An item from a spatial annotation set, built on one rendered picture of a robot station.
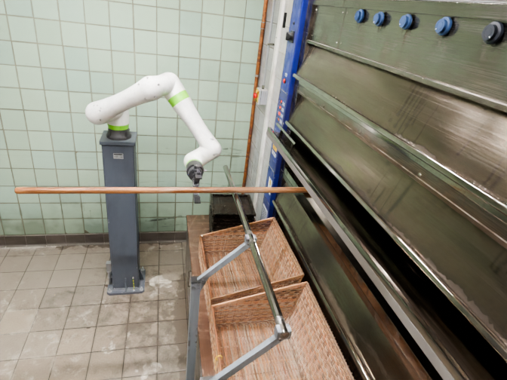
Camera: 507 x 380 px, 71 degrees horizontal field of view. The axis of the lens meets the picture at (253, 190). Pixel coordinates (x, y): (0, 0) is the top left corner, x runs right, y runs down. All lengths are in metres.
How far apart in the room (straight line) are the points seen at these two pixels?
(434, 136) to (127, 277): 2.36
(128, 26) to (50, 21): 0.48
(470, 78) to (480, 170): 0.24
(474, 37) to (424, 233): 0.52
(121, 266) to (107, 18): 1.72
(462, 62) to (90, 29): 2.33
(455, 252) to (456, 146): 0.27
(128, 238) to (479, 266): 2.19
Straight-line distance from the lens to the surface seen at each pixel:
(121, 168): 2.41
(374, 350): 1.44
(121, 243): 2.71
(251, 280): 2.19
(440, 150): 1.07
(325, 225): 1.68
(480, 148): 1.00
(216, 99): 2.91
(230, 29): 2.84
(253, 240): 1.49
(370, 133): 1.37
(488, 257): 1.01
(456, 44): 1.13
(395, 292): 1.02
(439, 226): 1.10
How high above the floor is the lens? 2.03
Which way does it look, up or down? 27 degrees down
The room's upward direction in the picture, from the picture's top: 8 degrees clockwise
